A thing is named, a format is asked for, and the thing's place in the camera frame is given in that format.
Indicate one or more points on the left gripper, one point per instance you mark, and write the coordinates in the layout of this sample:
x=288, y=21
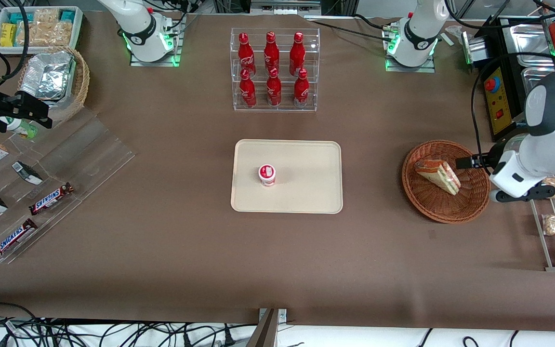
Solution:
x=493, y=155

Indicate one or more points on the triangular sandwich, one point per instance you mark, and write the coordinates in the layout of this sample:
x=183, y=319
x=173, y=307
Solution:
x=439, y=176

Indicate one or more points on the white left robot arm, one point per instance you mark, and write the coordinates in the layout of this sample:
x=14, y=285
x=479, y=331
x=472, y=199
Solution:
x=419, y=29

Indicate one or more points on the brown wicker basket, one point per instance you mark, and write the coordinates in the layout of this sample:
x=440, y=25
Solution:
x=441, y=207

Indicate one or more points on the light tan wicker basket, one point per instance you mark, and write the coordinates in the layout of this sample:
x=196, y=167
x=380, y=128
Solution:
x=83, y=82

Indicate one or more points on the metal warmer tray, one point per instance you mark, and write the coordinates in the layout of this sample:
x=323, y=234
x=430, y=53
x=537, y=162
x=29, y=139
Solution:
x=530, y=46
x=530, y=79

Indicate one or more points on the beige plastic tray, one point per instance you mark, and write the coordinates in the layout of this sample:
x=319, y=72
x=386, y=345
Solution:
x=306, y=178

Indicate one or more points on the green white small bottle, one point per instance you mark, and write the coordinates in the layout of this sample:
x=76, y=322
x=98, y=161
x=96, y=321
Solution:
x=23, y=129

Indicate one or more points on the silver foil pack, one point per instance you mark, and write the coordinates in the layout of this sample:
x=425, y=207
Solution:
x=46, y=77

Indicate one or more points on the clear acrylic stepped display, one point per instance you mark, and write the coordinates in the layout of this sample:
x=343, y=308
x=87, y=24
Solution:
x=94, y=154

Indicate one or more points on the black food warmer appliance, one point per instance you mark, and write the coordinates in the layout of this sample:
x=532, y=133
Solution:
x=518, y=103

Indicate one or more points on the clear cracker pack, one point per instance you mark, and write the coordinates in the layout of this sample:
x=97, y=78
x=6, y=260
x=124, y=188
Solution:
x=46, y=16
x=48, y=34

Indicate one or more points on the red emergency stop button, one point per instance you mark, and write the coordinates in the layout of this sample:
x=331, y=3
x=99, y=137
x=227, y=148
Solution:
x=491, y=84

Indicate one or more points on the yellow snack packet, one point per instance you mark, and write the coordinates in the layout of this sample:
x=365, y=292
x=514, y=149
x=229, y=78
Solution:
x=8, y=35

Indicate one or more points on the Snickers chocolate bar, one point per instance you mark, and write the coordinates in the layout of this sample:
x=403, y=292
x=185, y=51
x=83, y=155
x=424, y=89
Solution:
x=51, y=199
x=13, y=239

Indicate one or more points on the teal snack packet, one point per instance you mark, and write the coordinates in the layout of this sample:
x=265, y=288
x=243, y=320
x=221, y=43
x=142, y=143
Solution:
x=17, y=18
x=67, y=16

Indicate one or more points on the white plastic snack bin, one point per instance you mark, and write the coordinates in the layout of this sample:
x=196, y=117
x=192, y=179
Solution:
x=78, y=24

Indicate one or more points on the small silver metal box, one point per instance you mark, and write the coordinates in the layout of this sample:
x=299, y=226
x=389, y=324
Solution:
x=474, y=50

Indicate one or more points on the small white tag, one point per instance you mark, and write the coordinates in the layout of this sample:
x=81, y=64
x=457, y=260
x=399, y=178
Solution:
x=449, y=39

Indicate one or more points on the red cola bottle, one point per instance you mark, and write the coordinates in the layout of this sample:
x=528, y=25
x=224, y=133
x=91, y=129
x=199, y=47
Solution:
x=297, y=53
x=301, y=91
x=273, y=90
x=245, y=53
x=271, y=50
x=247, y=91

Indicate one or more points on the cup with red white lid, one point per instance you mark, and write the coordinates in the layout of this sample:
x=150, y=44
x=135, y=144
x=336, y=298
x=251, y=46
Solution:
x=267, y=174

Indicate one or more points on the clear acrylic bottle rack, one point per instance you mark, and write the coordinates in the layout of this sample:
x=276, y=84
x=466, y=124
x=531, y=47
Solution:
x=283, y=67

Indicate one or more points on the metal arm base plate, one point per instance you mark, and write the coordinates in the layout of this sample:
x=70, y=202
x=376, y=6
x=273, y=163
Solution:
x=162, y=63
x=410, y=69

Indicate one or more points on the aluminium frame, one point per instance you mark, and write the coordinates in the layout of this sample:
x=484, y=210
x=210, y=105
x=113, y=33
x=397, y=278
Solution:
x=284, y=6

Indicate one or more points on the metal table bracket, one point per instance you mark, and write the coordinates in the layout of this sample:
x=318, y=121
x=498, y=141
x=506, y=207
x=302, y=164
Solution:
x=270, y=327

